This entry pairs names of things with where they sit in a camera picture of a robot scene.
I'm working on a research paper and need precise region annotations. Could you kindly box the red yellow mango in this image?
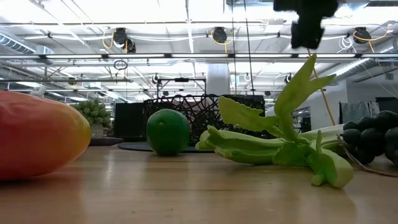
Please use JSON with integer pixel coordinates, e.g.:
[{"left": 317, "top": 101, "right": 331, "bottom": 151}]
[{"left": 0, "top": 90, "right": 92, "bottom": 182}]

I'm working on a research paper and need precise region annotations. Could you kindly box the grey hanging cloth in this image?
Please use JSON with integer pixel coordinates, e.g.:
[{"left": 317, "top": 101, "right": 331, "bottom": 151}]
[{"left": 339, "top": 101, "right": 381, "bottom": 124}]

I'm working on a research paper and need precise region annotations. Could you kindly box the yellow hanging cable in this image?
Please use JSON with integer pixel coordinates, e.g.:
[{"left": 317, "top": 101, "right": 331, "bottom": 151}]
[{"left": 306, "top": 48, "right": 337, "bottom": 126}]

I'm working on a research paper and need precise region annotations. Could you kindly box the dark round placemat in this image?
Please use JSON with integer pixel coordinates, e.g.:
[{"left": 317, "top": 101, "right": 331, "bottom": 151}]
[{"left": 118, "top": 141, "right": 215, "bottom": 154}]

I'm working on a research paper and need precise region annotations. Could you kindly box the green lime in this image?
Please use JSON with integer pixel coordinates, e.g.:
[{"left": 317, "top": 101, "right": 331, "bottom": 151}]
[{"left": 146, "top": 108, "right": 191, "bottom": 157}]

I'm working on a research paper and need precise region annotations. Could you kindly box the green celery stalk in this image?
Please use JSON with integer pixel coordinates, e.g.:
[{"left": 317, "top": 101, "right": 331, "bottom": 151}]
[{"left": 195, "top": 54, "right": 355, "bottom": 189}]

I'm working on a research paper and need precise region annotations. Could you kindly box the potted green succulent plant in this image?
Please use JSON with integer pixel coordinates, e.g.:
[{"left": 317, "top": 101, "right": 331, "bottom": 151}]
[{"left": 71, "top": 98, "right": 113, "bottom": 138}]

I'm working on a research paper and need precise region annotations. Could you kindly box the black grape bunch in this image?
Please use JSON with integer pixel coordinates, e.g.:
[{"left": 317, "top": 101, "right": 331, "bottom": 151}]
[{"left": 341, "top": 110, "right": 398, "bottom": 166}]

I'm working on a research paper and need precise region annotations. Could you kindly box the black wire basket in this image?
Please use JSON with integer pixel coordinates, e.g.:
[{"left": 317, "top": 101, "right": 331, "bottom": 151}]
[{"left": 143, "top": 93, "right": 267, "bottom": 146}]

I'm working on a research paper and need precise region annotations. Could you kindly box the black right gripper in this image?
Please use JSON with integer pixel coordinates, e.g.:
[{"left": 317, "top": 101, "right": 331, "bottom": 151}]
[{"left": 273, "top": 0, "right": 339, "bottom": 50}]

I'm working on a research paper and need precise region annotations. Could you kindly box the black cabinet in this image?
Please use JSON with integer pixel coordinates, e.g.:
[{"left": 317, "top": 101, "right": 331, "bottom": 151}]
[{"left": 113, "top": 102, "right": 147, "bottom": 138}]

